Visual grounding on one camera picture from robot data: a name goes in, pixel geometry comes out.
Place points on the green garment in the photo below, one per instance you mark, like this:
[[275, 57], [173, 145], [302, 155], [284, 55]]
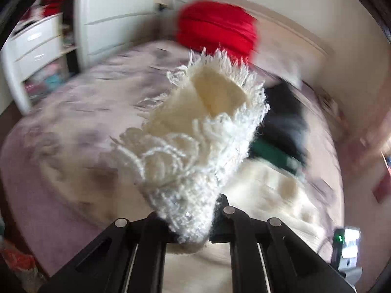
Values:
[[272, 155]]

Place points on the black garment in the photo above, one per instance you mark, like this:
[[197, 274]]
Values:
[[284, 119]]

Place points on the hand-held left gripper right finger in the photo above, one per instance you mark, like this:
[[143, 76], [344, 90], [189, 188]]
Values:
[[221, 219]]

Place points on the white drawer unit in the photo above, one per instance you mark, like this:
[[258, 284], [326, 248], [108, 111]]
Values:
[[33, 48]]

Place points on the orange plastic bag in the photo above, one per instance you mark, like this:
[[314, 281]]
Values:
[[15, 259]]

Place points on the red pillow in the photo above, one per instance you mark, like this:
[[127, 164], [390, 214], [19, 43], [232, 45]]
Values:
[[217, 30]]

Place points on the white wardrobe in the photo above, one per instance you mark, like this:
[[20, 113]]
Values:
[[119, 15]]

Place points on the white fringed knitted garment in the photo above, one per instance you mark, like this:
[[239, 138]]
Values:
[[195, 134]]

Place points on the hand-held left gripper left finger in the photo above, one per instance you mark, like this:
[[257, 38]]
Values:
[[152, 229]]

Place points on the cream bed headboard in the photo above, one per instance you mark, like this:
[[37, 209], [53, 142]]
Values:
[[290, 45]]

